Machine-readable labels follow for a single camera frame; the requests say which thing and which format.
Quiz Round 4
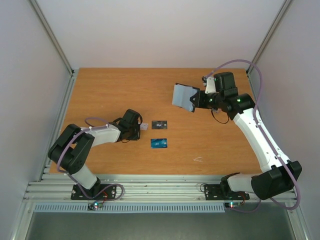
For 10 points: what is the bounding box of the white floral credit card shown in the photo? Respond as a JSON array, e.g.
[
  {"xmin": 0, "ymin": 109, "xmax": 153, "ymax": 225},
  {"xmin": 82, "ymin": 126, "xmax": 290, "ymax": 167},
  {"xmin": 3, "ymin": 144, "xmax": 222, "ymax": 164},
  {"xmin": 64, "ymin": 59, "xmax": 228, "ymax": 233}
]
[{"xmin": 140, "ymin": 122, "xmax": 149, "ymax": 131}]

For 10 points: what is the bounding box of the black VIP credit card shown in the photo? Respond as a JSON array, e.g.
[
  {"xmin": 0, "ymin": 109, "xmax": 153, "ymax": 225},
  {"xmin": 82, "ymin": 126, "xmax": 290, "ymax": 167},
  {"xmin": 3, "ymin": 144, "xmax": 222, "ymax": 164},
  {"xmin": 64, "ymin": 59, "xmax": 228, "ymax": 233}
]
[{"xmin": 151, "ymin": 120, "xmax": 168, "ymax": 130}]

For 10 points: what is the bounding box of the blue credit card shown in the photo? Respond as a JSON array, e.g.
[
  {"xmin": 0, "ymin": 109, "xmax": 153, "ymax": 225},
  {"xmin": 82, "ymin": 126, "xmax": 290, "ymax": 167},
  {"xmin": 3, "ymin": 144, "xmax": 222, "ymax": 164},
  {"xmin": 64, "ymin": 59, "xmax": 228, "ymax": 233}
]
[{"xmin": 150, "ymin": 138, "xmax": 168, "ymax": 149}]

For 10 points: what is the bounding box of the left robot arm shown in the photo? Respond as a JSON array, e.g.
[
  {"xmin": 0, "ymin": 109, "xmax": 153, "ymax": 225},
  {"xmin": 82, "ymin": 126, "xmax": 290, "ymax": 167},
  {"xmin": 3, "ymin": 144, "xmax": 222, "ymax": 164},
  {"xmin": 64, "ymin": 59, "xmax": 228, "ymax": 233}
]
[{"xmin": 47, "ymin": 109, "xmax": 143, "ymax": 199}]

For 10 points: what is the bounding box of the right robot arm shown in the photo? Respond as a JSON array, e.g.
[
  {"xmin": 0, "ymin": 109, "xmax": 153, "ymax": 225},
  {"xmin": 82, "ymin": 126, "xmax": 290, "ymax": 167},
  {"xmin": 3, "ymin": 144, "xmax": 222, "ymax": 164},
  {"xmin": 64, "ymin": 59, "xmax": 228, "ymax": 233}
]
[{"xmin": 190, "ymin": 72, "xmax": 302, "ymax": 200}]

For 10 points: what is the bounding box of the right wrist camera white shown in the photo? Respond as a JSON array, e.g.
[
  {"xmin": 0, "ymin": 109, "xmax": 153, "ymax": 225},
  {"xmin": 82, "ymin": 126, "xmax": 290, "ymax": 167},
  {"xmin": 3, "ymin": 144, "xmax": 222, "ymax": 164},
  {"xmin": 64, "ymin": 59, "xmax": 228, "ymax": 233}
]
[{"xmin": 202, "ymin": 76, "xmax": 216, "ymax": 94}]

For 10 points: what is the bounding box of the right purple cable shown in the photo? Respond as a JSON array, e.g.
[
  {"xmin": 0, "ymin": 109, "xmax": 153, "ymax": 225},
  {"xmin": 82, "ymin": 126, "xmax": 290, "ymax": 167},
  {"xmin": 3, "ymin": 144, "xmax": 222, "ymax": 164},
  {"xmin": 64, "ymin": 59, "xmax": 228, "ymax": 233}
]
[{"xmin": 203, "ymin": 58, "xmax": 301, "ymax": 210}]

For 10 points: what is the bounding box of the purple cable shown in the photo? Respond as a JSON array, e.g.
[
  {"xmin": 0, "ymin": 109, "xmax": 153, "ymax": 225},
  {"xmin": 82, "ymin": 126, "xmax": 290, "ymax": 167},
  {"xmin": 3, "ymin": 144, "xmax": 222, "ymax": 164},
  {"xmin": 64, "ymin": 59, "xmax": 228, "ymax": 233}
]
[
  {"xmin": 57, "ymin": 116, "xmax": 126, "ymax": 201},
  {"xmin": 203, "ymin": 58, "xmax": 301, "ymax": 210}
]

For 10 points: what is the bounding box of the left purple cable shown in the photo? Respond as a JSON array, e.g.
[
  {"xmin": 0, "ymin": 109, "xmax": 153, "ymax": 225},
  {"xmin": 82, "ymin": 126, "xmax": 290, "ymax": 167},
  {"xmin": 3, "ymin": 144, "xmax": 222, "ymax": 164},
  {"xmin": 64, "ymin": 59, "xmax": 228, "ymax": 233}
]
[{"xmin": 57, "ymin": 116, "xmax": 126, "ymax": 201}]

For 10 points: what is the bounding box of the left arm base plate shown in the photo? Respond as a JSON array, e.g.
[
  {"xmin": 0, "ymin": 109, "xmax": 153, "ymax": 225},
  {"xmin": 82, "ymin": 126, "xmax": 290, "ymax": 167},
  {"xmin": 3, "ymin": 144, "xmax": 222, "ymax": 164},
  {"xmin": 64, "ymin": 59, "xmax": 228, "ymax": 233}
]
[{"xmin": 70, "ymin": 184, "xmax": 117, "ymax": 201}]

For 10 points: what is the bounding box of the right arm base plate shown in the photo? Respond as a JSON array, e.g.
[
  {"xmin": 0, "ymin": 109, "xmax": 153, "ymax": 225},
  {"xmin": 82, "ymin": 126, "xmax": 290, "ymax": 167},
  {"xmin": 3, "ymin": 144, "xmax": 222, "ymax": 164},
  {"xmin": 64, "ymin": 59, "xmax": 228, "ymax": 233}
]
[{"xmin": 204, "ymin": 184, "xmax": 250, "ymax": 201}]

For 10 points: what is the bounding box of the aluminium rail frame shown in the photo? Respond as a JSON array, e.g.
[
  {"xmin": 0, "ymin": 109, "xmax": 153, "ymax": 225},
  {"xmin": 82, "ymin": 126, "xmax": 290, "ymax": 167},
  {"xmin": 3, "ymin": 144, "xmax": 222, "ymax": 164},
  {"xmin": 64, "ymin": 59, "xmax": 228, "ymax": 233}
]
[{"xmin": 23, "ymin": 173, "xmax": 298, "ymax": 203}]

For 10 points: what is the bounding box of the grey slotted cable duct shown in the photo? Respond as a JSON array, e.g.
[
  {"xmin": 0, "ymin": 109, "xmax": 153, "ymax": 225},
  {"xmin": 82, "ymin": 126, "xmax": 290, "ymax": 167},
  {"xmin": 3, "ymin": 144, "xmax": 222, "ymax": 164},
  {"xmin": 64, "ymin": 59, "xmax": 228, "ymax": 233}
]
[{"xmin": 33, "ymin": 202, "xmax": 225, "ymax": 214}]

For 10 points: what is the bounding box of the right corner aluminium post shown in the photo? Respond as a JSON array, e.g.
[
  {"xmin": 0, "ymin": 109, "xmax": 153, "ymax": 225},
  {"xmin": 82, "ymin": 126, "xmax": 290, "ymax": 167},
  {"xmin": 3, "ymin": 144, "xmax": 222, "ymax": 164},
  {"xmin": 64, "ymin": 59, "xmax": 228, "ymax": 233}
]
[{"xmin": 251, "ymin": 0, "xmax": 294, "ymax": 65}]

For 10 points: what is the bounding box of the corner aluminium post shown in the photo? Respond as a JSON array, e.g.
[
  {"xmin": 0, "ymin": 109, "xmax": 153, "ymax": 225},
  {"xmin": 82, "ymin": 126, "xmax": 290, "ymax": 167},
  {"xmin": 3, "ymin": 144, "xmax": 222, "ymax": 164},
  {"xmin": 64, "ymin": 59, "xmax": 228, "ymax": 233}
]
[
  {"xmin": 27, "ymin": 0, "xmax": 74, "ymax": 77},
  {"xmin": 251, "ymin": 0, "xmax": 294, "ymax": 65}
]

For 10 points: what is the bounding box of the left corner aluminium post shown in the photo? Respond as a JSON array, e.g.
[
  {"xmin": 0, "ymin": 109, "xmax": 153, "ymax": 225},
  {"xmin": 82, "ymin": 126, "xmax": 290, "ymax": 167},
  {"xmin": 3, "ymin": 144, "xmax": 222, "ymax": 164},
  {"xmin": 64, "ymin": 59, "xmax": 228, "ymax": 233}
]
[{"xmin": 27, "ymin": 0, "xmax": 74, "ymax": 77}]

